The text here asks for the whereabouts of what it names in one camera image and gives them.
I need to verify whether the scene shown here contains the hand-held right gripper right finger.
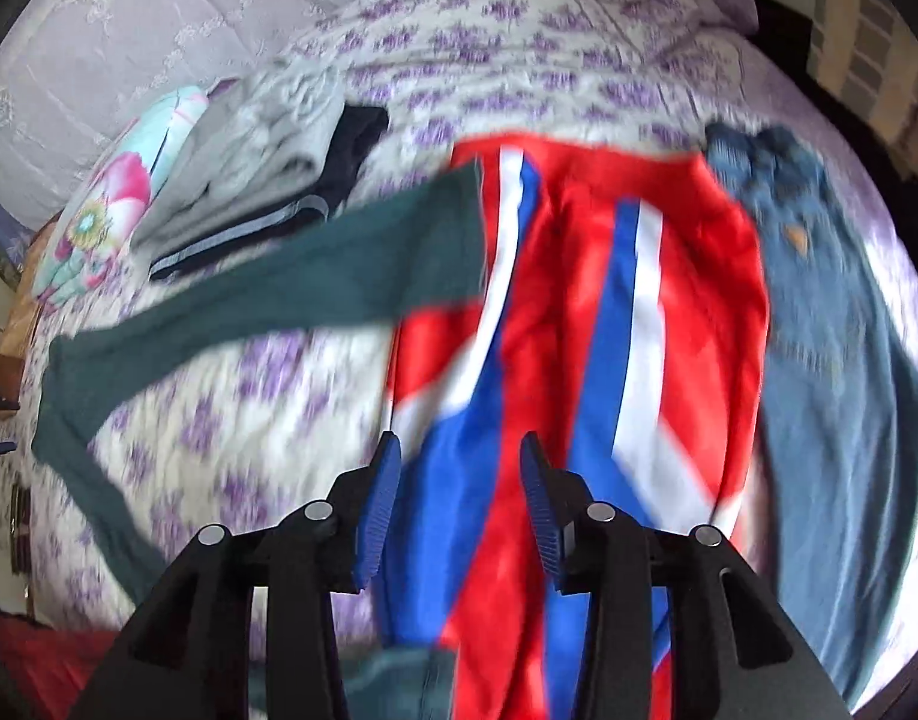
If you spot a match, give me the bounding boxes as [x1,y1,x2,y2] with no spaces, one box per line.
[519,433,854,720]

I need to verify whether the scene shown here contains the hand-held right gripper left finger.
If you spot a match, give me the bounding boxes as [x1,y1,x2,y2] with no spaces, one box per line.
[69,431,404,720]

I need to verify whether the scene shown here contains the red pants blue white stripes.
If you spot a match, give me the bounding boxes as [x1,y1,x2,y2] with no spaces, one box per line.
[384,133,771,720]

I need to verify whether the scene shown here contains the dark green pants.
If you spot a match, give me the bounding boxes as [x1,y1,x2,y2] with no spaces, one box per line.
[31,163,484,720]

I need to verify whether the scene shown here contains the dark navy folded pants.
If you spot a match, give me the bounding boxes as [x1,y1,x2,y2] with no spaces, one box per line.
[150,105,391,282]

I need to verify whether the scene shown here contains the grey folded pants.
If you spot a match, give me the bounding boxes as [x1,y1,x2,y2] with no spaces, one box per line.
[133,75,347,256]

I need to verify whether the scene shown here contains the brown wooden furniture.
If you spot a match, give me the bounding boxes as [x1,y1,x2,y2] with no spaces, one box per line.
[0,300,41,395]

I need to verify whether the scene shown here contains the dark red cloth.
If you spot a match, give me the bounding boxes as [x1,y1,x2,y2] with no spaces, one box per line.
[0,604,130,720]

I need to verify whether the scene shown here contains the colourful floral pillow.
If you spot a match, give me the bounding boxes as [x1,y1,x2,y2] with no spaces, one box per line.
[31,86,209,308]

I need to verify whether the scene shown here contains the blue jeans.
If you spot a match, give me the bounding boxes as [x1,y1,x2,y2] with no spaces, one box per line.
[703,124,918,706]

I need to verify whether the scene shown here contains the purple floral bedspread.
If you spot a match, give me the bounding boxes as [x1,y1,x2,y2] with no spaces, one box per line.
[13,0,917,691]

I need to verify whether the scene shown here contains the striped curtain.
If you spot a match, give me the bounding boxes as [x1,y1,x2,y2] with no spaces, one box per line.
[808,0,918,181]

